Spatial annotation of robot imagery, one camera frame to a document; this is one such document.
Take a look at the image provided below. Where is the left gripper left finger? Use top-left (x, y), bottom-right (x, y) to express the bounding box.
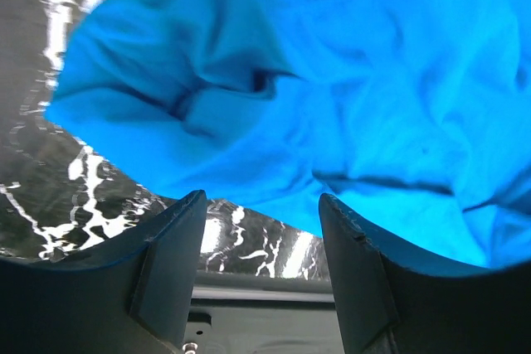
top-left (1, 191), bottom-right (207, 353)

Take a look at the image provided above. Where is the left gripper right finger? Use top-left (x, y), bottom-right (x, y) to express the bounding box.
top-left (319, 194), bottom-right (530, 353)

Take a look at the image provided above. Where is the blue t shirt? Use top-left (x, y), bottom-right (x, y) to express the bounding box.
top-left (46, 0), bottom-right (530, 269)

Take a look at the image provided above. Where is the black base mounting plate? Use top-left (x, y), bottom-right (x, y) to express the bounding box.
top-left (181, 271), bottom-right (343, 354)

